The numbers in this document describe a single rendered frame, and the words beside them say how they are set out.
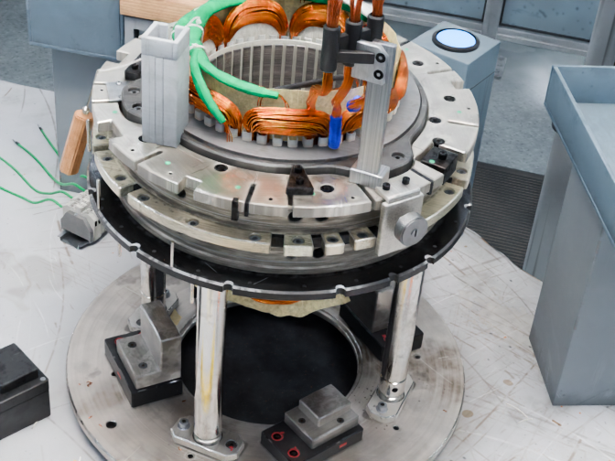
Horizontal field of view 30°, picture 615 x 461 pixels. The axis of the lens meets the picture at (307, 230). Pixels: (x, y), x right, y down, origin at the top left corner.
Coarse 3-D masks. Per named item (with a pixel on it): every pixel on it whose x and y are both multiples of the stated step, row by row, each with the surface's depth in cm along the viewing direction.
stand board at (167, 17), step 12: (120, 0) 116; (132, 0) 115; (144, 0) 115; (156, 0) 115; (168, 0) 115; (180, 0) 115; (192, 0) 115; (204, 0) 115; (120, 12) 116; (132, 12) 116; (144, 12) 116; (156, 12) 115; (168, 12) 115; (180, 12) 115
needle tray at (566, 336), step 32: (576, 96) 112; (608, 96) 112; (576, 128) 103; (608, 128) 109; (576, 160) 103; (608, 160) 104; (576, 192) 107; (608, 192) 95; (576, 224) 107; (608, 224) 95; (576, 256) 107; (608, 256) 102; (544, 288) 116; (576, 288) 107; (608, 288) 104; (544, 320) 116; (576, 320) 107; (608, 320) 107; (544, 352) 116; (576, 352) 109; (608, 352) 109; (576, 384) 112; (608, 384) 112
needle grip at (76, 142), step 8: (80, 112) 97; (72, 120) 97; (80, 120) 96; (72, 128) 97; (80, 128) 97; (72, 136) 97; (80, 136) 97; (72, 144) 98; (80, 144) 98; (64, 152) 99; (72, 152) 98; (80, 152) 98; (64, 160) 99; (72, 160) 99; (80, 160) 99; (64, 168) 99; (72, 168) 99
